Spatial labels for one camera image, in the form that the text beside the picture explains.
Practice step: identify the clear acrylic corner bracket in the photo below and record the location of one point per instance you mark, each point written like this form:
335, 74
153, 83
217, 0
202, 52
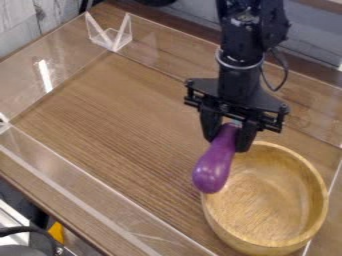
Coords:
110, 38

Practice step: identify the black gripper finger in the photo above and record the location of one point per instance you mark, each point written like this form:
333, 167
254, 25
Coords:
210, 123
246, 134

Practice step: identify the black device with yellow part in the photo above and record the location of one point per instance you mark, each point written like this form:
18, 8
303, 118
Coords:
27, 229

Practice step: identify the clear acrylic tray enclosure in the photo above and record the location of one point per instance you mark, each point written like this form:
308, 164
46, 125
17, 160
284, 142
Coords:
99, 140

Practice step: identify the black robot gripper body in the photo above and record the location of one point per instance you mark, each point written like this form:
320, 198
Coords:
236, 95

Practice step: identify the purple toy eggplant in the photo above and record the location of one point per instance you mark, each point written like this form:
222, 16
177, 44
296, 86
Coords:
212, 170

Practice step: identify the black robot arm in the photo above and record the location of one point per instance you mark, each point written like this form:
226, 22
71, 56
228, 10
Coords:
254, 27

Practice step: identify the brown wooden bowl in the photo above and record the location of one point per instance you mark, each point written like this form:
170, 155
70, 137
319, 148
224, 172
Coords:
273, 205

